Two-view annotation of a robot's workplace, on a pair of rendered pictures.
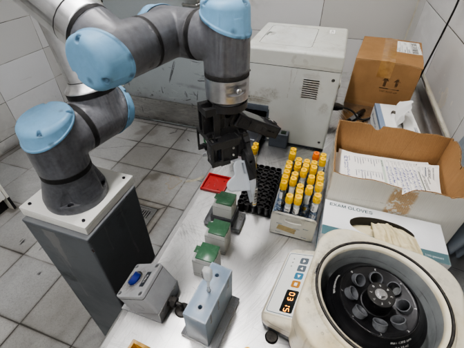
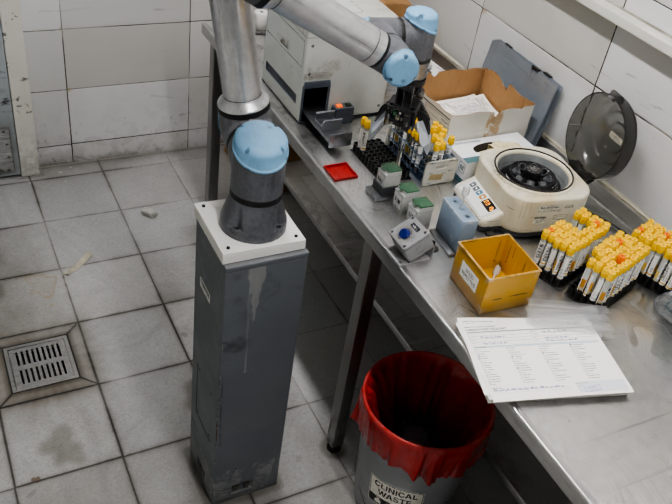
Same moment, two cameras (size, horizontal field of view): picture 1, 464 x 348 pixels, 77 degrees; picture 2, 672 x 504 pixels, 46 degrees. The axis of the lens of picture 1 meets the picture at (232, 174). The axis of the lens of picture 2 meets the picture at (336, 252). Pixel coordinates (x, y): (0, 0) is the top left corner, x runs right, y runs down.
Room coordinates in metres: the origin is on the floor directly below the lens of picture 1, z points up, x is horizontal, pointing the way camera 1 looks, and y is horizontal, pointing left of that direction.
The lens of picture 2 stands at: (-0.51, 1.39, 1.97)
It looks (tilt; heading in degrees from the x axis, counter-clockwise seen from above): 38 degrees down; 309
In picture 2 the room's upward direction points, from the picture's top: 10 degrees clockwise
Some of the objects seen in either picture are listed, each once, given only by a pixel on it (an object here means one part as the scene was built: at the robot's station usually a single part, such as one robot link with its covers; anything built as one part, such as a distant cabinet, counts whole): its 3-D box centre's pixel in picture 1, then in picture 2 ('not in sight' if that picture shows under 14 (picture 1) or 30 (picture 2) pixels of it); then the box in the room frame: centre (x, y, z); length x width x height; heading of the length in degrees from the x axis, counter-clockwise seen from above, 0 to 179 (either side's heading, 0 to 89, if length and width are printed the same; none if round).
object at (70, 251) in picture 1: (121, 285); (241, 365); (0.54, 0.40, 0.44); 0.20 x 0.20 x 0.87; 71
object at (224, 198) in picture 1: (224, 198); (390, 167); (0.47, 0.02, 0.95); 0.05 x 0.04 x 0.01; 71
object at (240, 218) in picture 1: (224, 215); (386, 187); (0.47, 0.02, 0.89); 0.09 x 0.05 x 0.04; 71
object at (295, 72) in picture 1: (293, 85); (328, 51); (0.93, -0.20, 1.03); 0.31 x 0.27 x 0.30; 161
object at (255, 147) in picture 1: (262, 175); (383, 145); (0.58, -0.08, 0.93); 0.17 x 0.09 x 0.11; 162
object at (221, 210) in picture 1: (224, 208); (388, 178); (0.47, 0.02, 0.92); 0.05 x 0.04 x 0.06; 71
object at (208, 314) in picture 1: (210, 304); (456, 226); (0.24, 0.04, 0.92); 0.10 x 0.07 x 0.10; 156
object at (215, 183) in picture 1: (215, 183); (340, 171); (0.61, 0.05, 0.88); 0.07 x 0.07 x 0.01; 71
